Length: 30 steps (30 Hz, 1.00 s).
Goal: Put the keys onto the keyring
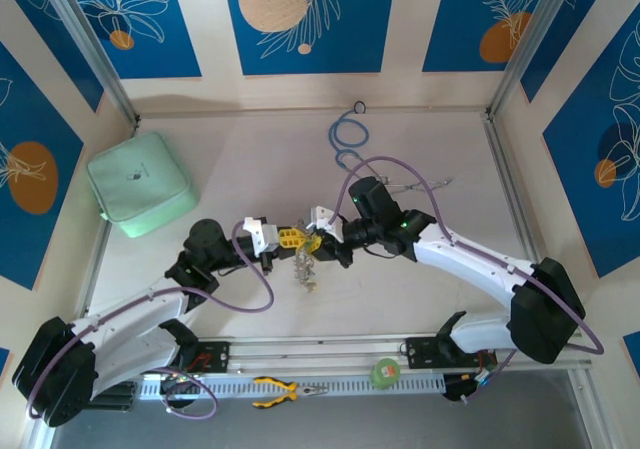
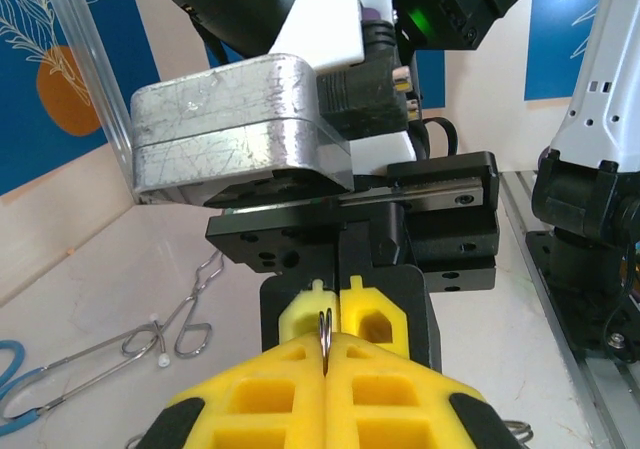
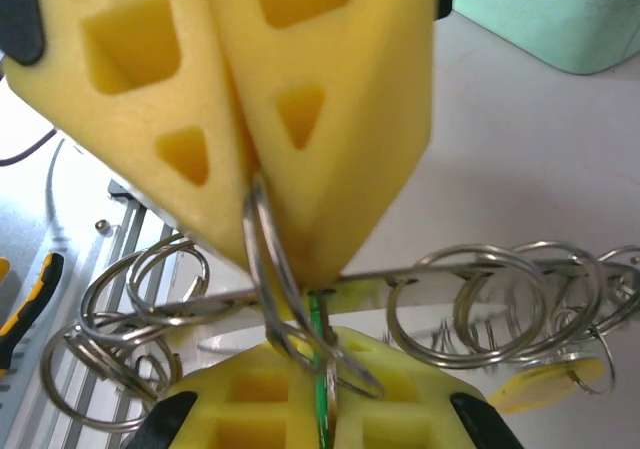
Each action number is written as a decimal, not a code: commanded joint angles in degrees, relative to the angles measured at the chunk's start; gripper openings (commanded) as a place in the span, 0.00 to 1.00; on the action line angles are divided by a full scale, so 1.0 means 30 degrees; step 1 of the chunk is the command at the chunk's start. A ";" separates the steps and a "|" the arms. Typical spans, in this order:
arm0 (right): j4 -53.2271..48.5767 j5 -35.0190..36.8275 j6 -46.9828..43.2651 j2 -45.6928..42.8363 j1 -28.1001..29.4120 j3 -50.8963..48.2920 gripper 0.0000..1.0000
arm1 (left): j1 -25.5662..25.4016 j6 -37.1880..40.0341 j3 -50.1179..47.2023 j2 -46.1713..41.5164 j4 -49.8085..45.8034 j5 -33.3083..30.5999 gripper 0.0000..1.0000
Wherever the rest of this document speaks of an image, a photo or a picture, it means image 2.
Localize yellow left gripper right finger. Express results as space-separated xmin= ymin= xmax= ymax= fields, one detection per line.
xmin=326 ymin=331 xmax=522 ymax=449

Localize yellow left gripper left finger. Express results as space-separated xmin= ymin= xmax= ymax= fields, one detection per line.
xmin=133 ymin=331 xmax=327 ymax=449

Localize blue stethoscope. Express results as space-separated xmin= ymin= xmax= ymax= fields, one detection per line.
xmin=0 ymin=313 xmax=172 ymax=423

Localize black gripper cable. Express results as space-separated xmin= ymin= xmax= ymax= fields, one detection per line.
xmin=418 ymin=115 xmax=460 ymax=163

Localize metal wire tongs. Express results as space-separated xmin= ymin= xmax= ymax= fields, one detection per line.
xmin=121 ymin=250 xmax=225 ymax=360

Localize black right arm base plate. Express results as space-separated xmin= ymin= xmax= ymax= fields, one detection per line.
xmin=523 ymin=228 xmax=640 ymax=365

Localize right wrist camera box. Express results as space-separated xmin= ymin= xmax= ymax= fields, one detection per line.
xmin=128 ymin=52 xmax=354 ymax=206

